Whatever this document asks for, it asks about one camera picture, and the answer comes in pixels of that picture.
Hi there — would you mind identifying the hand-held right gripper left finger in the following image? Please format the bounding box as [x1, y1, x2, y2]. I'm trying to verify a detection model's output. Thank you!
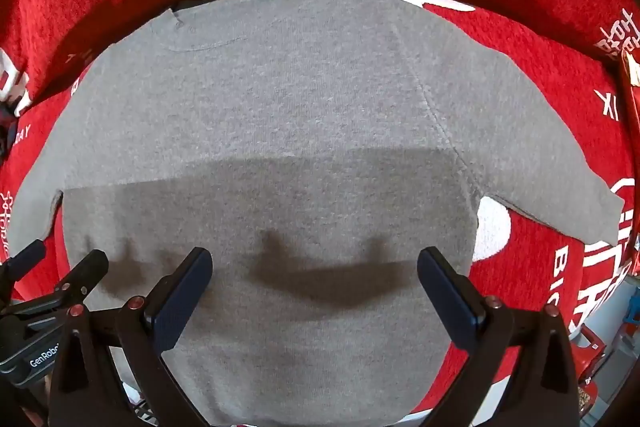
[47, 247, 216, 427]

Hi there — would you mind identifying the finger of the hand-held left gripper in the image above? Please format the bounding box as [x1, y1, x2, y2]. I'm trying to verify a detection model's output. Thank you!
[49, 249, 110, 305]
[0, 239, 47, 280]

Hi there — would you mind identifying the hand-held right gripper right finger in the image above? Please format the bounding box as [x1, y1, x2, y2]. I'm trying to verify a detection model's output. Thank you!
[417, 247, 583, 427]

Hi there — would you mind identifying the grey sweater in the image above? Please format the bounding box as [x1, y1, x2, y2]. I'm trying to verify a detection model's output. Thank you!
[7, 0, 625, 425]

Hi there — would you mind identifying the small red box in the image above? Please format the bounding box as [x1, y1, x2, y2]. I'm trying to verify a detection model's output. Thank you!
[574, 324, 609, 379]

